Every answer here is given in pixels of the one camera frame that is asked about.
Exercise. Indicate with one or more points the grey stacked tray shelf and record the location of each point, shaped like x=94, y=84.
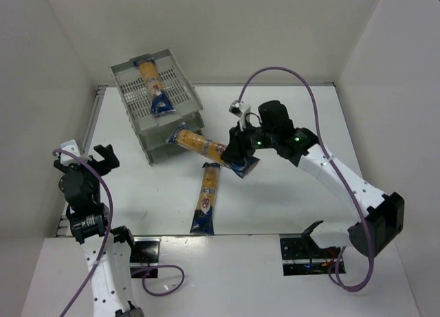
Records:
x=150, y=131

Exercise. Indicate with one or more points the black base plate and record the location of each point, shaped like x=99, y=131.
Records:
x=144, y=253
x=297, y=260

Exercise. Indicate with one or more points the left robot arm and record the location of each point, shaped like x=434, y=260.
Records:
x=106, y=249

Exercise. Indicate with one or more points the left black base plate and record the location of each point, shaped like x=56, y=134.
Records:
x=144, y=253

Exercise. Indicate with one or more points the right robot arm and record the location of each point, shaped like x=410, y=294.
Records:
x=378, y=217

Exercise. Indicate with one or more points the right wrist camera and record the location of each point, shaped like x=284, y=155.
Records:
x=241, y=110

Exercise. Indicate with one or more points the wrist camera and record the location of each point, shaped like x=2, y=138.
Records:
x=72, y=147
x=241, y=110

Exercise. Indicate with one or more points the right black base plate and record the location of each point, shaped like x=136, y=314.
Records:
x=297, y=260

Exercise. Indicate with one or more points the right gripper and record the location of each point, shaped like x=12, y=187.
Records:
x=237, y=144

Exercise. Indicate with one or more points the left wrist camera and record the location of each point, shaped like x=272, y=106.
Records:
x=72, y=147

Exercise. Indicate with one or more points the spaghetti bag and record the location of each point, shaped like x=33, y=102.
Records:
x=160, y=102
x=202, y=221
x=184, y=137

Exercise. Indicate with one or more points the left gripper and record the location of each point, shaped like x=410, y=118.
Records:
x=97, y=160

